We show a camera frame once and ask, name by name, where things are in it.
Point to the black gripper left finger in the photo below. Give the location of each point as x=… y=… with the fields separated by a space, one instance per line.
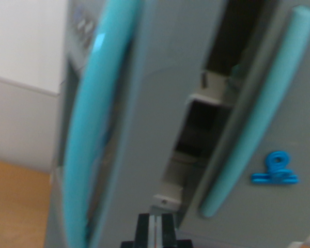
x=143 y=230

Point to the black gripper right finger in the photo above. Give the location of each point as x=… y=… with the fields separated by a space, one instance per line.
x=167 y=230

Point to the small blue plastic clip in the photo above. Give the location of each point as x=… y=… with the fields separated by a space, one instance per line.
x=276 y=168

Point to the grey fridge door with logo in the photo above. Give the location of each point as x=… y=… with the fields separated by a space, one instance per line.
x=273 y=116

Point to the grey fridge door with dispenser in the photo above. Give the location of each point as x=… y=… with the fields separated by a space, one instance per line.
x=160 y=77

